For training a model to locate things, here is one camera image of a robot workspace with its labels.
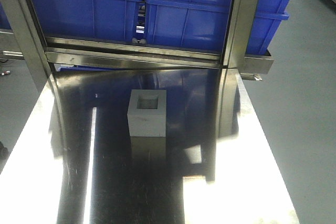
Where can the gray square base block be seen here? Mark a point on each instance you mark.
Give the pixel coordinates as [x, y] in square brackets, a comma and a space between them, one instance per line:
[147, 113]

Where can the large blue bin right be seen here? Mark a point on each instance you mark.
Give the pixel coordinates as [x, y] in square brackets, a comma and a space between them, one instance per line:
[202, 24]

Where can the blue bin with red bags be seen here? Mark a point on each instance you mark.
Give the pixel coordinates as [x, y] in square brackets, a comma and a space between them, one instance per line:
[102, 19]

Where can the stainless steel rack frame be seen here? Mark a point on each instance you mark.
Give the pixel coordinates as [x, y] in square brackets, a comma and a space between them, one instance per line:
[26, 40]

